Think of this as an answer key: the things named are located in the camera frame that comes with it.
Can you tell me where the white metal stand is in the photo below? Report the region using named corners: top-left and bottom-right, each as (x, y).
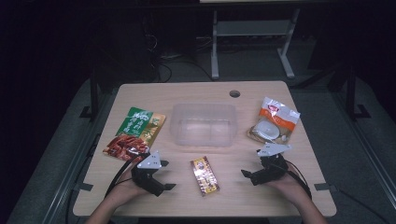
top-left (210, 7), bottom-right (302, 80)

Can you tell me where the grey table bracket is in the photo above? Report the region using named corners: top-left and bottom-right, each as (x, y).
top-left (313, 183), bottom-right (338, 192)
top-left (74, 182), bottom-right (94, 192)

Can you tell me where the green and red snack packet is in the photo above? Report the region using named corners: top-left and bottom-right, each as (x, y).
top-left (102, 106), bottom-right (167, 163)

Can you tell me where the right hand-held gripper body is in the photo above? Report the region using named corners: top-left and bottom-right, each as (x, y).
top-left (249, 142), bottom-right (293, 187)

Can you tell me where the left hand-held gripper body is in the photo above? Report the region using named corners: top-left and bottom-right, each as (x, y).
top-left (131, 150), bottom-right (165, 198)

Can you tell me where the orange and white clear packet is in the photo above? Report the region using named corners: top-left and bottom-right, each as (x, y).
top-left (247, 96), bottom-right (302, 146)

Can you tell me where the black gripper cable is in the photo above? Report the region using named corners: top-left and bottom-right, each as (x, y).
top-left (105, 152), bottom-right (149, 198)
top-left (284, 161), bottom-right (313, 201)

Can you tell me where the black metal stand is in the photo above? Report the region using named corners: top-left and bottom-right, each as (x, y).
top-left (344, 63), bottom-right (372, 121)
top-left (78, 66), bottom-right (101, 121)

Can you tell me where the yellow and brown snack bar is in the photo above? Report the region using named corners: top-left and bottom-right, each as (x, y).
top-left (190, 155), bottom-right (220, 197)

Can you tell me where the black floor cable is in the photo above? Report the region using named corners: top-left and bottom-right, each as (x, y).
top-left (337, 188), bottom-right (391, 224)
top-left (154, 54), bottom-right (217, 84)

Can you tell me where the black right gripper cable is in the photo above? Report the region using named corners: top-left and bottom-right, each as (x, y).
top-left (284, 161), bottom-right (313, 201)

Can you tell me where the person's right hand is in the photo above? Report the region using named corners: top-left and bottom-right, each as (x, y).
top-left (266, 163), bottom-right (305, 207)

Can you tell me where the person's left hand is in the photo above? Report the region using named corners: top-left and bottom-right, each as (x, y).
top-left (112, 168), bottom-right (151, 202)

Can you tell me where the clear plastic container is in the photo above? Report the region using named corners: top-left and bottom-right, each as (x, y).
top-left (169, 103), bottom-right (238, 148)

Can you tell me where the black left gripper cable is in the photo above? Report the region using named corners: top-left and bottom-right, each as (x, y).
top-left (105, 152), bottom-right (149, 198)

